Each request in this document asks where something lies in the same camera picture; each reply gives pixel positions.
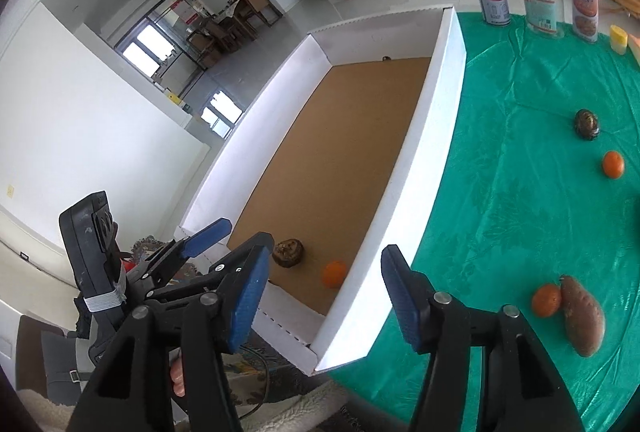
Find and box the green tablecloth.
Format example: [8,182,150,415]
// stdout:
[327,9,640,432]

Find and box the orange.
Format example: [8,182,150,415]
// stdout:
[531,283,562,318]
[320,261,348,289]
[601,150,625,179]

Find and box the wooden dining set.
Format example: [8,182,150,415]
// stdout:
[187,0,283,68]

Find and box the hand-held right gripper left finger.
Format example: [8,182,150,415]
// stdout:
[65,245,273,432]

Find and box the white cardboard box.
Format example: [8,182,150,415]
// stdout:
[172,4,467,375]

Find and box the grey chair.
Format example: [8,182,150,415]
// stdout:
[15,312,96,399]

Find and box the teal label jar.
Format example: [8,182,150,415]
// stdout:
[518,0,566,39]

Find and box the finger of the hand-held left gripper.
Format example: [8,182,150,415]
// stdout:
[131,217,233,287]
[209,232,276,273]

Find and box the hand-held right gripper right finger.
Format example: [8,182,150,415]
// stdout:
[380,244,586,432]

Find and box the yellow cup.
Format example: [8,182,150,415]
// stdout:
[610,25,629,55]

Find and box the dark brown mangosteen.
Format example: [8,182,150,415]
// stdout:
[272,238,305,269]
[573,108,600,141]

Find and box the black cable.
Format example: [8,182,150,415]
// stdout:
[239,344,272,415]

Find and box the white orange tin can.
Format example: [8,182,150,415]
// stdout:
[570,0,600,44]

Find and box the reddish brown sweet potato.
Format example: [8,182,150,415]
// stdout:
[559,274,606,358]

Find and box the person's left hand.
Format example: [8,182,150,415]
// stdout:
[169,351,187,399]

